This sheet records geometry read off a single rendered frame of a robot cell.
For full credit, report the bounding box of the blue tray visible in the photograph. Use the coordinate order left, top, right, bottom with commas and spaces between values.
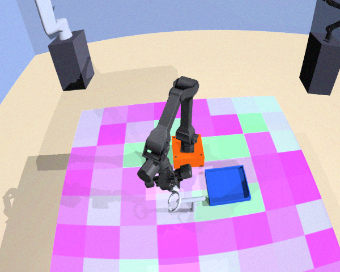
205, 165, 251, 206

